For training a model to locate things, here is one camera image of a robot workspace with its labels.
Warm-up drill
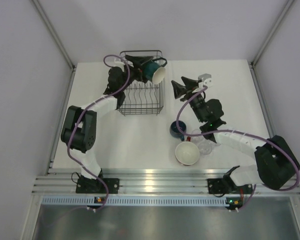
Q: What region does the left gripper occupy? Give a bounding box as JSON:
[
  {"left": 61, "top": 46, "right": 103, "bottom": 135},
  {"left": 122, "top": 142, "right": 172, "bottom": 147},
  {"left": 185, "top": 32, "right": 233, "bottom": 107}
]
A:
[{"left": 119, "top": 55, "right": 154, "bottom": 92}]

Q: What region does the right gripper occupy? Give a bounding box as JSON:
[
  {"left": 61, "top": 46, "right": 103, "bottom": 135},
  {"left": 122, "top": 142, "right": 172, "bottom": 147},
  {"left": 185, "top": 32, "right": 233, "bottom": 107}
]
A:
[{"left": 172, "top": 76, "right": 206, "bottom": 124}]

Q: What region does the dark green mug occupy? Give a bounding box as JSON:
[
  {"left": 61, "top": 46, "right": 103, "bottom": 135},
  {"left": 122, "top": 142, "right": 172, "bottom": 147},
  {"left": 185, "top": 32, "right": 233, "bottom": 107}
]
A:
[{"left": 142, "top": 57, "right": 168, "bottom": 85}]

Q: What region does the wire dish rack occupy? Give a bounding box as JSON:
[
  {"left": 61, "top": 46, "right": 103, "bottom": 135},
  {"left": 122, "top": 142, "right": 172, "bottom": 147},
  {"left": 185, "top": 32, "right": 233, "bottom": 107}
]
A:
[{"left": 118, "top": 49, "right": 168, "bottom": 116}]

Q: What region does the red cup white inside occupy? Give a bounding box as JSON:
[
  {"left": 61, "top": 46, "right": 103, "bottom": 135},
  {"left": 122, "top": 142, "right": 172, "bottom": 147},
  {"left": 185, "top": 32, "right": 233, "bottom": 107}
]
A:
[{"left": 174, "top": 141, "right": 200, "bottom": 166}]

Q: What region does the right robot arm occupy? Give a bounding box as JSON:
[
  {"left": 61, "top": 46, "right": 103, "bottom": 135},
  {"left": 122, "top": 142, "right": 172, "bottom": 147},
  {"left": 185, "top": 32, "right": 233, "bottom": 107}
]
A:
[{"left": 171, "top": 73, "right": 300, "bottom": 193}]

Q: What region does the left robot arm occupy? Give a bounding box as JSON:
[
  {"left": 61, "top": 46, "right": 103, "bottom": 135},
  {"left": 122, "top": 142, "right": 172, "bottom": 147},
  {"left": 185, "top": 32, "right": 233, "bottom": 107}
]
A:
[{"left": 60, "top": 55, "right": 153, "bottom": 194}]

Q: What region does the dark blue cup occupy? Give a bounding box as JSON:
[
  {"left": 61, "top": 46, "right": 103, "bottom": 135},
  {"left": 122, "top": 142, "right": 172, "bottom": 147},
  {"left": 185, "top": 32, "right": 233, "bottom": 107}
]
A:
[{"left": 169, "top": 120, "right": 187, "bottom": 141}]

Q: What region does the clear glass back left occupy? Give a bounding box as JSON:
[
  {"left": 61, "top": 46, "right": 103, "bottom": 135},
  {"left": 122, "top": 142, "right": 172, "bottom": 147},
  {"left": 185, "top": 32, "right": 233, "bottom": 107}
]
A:
[{"left": 191, "top": 129, "right": 205, "bottom": 144}]

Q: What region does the clear glass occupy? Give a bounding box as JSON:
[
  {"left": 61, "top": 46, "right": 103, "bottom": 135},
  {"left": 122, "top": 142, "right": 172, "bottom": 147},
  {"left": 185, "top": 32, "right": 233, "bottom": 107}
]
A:
[
  {"left": 210, "top": 141, "right": 221, "bottom": 148},
  {"left": 191, "top": 129, "right": 205, "bottom": 144},
  {"left": 197, "top": 141, "right": 213, "bottom": 156}
]

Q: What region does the clear glass front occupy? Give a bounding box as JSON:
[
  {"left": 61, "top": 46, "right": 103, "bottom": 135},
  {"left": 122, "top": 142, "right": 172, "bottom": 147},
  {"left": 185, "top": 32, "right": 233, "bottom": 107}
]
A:
[{"left": 197, "top": 141, "right": 213, "bottom": 156}]

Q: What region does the clear glass back right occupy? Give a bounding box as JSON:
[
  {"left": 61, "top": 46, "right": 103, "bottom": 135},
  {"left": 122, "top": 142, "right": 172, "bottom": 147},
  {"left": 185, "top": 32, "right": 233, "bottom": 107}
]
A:
[{"left": 210, "top": 141, "right": 221, "bottom": 148}]

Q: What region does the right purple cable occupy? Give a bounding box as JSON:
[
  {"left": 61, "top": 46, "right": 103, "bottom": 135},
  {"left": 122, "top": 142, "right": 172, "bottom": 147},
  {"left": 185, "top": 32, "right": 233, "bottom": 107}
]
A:
[{"left": 176, "top": 84, "right": 300, "bottom": 213}]

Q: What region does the purple cable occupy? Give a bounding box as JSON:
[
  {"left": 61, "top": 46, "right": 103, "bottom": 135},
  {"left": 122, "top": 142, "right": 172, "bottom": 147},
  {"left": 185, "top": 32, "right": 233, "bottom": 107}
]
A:
[
  {"left": 176, "top": 84, "right": 300, "bottom": 213},
  {"left": 66, "top": 53, "right": 131, "bottom": 211}
]

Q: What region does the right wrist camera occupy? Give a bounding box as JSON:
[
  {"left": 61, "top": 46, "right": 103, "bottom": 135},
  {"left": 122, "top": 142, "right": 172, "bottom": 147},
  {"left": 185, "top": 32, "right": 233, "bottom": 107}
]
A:
[{"left": 198, "top": 73, "right": 213, "bottom": 88}]

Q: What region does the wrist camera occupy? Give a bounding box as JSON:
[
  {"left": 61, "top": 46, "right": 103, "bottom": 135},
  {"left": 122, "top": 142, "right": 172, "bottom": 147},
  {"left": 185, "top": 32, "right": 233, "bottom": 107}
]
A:
[
  {"left": 198, "top": 73, "right": 213, "bottom": 88},
  {"left": 113, "top": 58, "right": 125, "bottom": 71}
]

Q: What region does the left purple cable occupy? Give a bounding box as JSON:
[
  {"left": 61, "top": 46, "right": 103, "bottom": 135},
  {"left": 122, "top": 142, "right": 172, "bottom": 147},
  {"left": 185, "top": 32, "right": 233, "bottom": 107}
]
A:
[{"left": 66, "top": 53, "right": 131, "bottom": 211}]

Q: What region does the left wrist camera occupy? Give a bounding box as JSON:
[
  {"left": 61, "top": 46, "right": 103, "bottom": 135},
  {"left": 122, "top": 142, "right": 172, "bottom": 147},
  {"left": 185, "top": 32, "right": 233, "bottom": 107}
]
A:
[{"left": 113, "top": 58, "right": 125, "bottom": 71}]

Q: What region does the right aluminium frame post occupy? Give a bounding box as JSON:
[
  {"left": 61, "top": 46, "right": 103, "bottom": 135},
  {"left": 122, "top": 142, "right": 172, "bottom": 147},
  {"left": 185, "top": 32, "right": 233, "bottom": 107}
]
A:
[{"left": 249, "top": 0, "right": 296, "bottom": 70}]

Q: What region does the aluminium frame post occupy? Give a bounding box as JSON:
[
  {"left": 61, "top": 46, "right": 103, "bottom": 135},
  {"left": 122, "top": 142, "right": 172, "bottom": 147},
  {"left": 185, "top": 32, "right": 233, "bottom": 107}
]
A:
[
  {"left": 249, "top": 0, "right": 296, "bottom": 70},
  {"left": 30, "top": 0, "right": 76, "bottom": 71}
]

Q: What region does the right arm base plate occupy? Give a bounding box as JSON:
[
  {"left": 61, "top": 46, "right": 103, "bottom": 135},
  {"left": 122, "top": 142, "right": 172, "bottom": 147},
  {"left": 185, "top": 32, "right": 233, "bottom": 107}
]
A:
[{"left": 207, "top": 178, "right": 229, "bottom": 198}]

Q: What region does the left aluminium frame post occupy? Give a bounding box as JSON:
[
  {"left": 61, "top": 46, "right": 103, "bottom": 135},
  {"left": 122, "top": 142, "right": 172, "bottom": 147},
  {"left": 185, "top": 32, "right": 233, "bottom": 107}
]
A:
[{"left": 30, "top": 0, "right": 76, "bottom": 71}]

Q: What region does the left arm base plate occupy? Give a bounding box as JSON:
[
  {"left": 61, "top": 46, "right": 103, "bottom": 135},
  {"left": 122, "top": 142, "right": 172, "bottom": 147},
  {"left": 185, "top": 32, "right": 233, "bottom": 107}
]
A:
[{"left": 75, "top": 176, "right": 120, "bottom": 194}]

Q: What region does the aluminium mounting rail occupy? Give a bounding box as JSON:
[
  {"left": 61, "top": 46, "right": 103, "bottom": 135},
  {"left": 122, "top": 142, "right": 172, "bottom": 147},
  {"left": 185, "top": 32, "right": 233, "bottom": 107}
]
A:
[{"left": 32, "top": 167, "right": 300, "bottom": 196}]

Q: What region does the slotted cable duct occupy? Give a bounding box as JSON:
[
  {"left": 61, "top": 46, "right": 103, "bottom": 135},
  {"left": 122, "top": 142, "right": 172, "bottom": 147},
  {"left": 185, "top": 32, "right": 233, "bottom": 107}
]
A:
[{"left": 41, "top": 195, "right": 230, "bottom": 207}]

